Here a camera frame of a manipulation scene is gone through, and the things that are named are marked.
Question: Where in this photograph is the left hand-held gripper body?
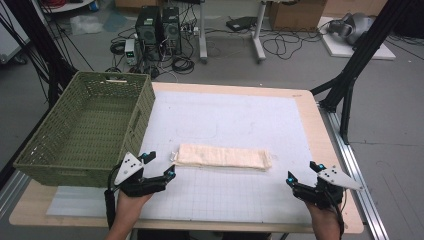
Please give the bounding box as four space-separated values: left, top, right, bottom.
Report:
113 151 168 198

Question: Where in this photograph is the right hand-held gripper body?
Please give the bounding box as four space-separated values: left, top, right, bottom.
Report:
292 166 365 211

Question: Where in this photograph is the green woven basket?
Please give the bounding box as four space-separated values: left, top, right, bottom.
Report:
12 70 157 188

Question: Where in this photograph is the cream towel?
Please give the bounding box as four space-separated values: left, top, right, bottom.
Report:
171 143 273 173

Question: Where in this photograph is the person's left hand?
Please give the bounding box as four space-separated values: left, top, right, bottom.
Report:
112 190 154 231

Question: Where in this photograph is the person's right hand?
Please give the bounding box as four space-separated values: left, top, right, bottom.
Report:
305 201 343 232

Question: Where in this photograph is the white grid mat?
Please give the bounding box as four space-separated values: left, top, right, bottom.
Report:
45 89 318 225

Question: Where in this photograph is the small white power supply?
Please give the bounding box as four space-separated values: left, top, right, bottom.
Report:
123 38 139 66

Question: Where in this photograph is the white floor board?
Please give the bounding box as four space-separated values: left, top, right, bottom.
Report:
317 15 397 61

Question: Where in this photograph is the large black computer tower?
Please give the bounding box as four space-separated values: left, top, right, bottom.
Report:
134 5 164 62

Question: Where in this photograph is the slim black computer tower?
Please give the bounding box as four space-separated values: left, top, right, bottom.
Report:
161 6 183 56

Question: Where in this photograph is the white desk leg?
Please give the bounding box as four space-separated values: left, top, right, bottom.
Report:
251 0 267 64
198 0 209 65

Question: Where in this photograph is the grey headset device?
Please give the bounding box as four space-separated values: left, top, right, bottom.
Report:
327 12 377 46

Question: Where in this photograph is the clear plastic bag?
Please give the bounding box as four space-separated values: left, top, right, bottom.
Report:
69 14 105 36

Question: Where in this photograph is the brown cardboard box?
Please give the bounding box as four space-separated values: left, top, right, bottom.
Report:
267 0 328 33

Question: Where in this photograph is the flat black device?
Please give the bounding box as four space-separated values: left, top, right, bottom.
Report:
225 15 259 33

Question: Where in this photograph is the aluminium rail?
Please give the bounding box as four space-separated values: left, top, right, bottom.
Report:
317 102 392 240
0 169 32 219

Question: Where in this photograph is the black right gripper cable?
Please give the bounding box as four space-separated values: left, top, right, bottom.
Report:
326 189 348 240

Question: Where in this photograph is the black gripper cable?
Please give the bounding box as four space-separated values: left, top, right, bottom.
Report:
326 189 348 240
104 163 122 231

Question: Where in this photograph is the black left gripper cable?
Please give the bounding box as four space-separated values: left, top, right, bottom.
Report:
104 163 122 231

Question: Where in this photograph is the coiled black floor cable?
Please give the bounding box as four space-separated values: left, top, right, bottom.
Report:
170 55 196 76

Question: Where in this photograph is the loose black floor cable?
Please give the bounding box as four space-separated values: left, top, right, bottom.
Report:
262 29 323 62

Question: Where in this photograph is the black metal frame stand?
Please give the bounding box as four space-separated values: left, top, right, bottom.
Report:
309 0 419 146
0 0 80 109

